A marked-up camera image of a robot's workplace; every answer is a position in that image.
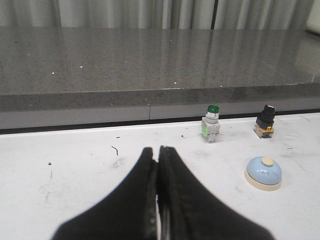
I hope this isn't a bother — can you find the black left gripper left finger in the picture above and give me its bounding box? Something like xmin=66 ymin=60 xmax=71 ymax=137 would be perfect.
xmin=52 ymin=147 xmax=158 ymax=240

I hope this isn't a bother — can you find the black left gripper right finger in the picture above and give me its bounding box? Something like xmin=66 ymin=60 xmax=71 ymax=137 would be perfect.
xmin=157 ymin=146 xmax=274 ymax=240

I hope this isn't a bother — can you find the blue and cream desk bell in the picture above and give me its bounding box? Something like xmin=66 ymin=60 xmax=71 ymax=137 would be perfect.
xmin=244 ymin=156 xmax=282 ymax=192

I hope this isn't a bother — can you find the grey stone counter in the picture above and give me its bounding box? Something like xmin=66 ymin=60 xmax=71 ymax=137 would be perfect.
xmin=0 ymin=27 xmax=320 ymax=130

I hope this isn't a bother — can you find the green-capped white pilot light switch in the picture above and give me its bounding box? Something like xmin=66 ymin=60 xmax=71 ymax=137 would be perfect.
xmin=201 ymin=105 xmax=221 ymax=143

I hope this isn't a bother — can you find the black and yellow selector switch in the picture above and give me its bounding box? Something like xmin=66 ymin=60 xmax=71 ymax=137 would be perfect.
xmin=253 ymin=105 xmax=276 ymax=139

